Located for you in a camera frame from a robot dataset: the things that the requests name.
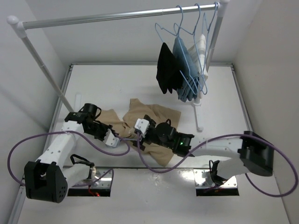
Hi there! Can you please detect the beige t shirt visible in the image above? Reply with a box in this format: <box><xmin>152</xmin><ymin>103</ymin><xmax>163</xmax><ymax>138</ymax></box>
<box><xmin>96</xmin><ymin>98</ymin><xmax>181</xmax><ymax>167</ymax></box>

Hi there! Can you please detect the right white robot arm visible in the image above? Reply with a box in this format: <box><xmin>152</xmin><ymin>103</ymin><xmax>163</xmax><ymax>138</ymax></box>
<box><xmin>134</xmin><ymin>115</ymin><xmax>274</xmax><ymax>188</ymax></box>

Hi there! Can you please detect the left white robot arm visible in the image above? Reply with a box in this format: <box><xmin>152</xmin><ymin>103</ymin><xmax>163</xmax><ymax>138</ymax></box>
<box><xmin>24</xmin><ymin>103</ymin><xmax>119</xmax><ymax>203</ymax></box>

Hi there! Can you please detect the blue hanger with denim garment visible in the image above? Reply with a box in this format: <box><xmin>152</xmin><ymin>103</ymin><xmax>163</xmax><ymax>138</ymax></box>
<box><xmin>173</xmin><ymin>4</ymin><xmax>204</xmax><ymax>94</ymax></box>

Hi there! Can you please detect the blue hanger with black garment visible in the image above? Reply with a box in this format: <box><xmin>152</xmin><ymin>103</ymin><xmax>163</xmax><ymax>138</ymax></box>
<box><xmin>155</xmin><ymin>22</ymin><xmax>185</xmax><ymax>77</ymax></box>

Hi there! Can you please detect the blue hanger with white garment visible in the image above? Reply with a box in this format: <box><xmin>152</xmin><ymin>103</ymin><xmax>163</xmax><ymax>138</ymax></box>
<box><xmin>198</xmin><ymin>2</ymin><xmax>220</xmax><ymax>95</ymax></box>

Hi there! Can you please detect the blue denim hanging garment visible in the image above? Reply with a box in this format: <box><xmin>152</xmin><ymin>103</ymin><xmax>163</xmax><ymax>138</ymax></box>
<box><xmin>172</xmin><ymin>37</ymin><xmax>199</xmax><ymax>102</ymax></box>

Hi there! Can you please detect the black hanging garment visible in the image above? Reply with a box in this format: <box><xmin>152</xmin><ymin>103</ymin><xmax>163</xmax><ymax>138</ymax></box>
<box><xmin>156</xmin><ymin>42</ymin><xmax>183</xmax><ymax>94</ymax></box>

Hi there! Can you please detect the white hanging garment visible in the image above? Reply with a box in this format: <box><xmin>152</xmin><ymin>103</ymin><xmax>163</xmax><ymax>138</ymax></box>
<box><xmin>188</xmin><ymin>34</ymin><xmax>208</xmax><ymax>103</ymax></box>

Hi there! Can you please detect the white and silver clothes rack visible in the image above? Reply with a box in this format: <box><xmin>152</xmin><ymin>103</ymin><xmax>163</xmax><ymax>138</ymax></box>
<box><xmin>6</xmin><ymin>0</ymin><xmax>231</xmax><ymax>133</ymax></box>

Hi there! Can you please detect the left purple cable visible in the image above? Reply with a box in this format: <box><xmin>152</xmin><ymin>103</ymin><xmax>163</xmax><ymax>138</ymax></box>
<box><xmin>7</xmin><ymin>131</ymin><xmax>131</xmax><ymax>185</ymax></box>

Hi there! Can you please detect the purple cable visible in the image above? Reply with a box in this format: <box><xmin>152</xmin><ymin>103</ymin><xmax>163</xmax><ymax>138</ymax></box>
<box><xmin>7</xmin><ymin>131</ymin><xmax>131</xmax><ymax>185</ymax></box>
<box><xmin>136</xmin><ymin>133</ymin><xmax>299</xmax><ymax>198</ymax></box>

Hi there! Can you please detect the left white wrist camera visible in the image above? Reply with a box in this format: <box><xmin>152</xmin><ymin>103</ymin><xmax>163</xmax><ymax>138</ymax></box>
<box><xmin>103</xmin><ymin>129</ymin><xmax>120</xmax><ymax>148</ymax></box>

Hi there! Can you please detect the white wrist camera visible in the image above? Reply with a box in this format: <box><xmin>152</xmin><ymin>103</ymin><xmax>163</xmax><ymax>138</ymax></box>
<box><xmin>103</xmin><ymin>129</ymin><xmax>120</xmax><ymax>148</ymax></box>
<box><xmin>134</xmin><ymin>119</ymin><xmax>150</xmax><ymax>138</ymax></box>

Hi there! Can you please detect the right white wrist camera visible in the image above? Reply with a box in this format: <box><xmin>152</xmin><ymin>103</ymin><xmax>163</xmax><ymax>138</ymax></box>
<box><xmin>134</xmin><ymin>119</ymin><xmax>150</xmax><ymax>138</ymax></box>

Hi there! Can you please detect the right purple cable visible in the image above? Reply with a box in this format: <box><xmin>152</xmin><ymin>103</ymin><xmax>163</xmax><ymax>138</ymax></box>
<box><xmin>136</xmin><ymin>133</ymin><xmax>299</xmax><ymax>198</ymax></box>

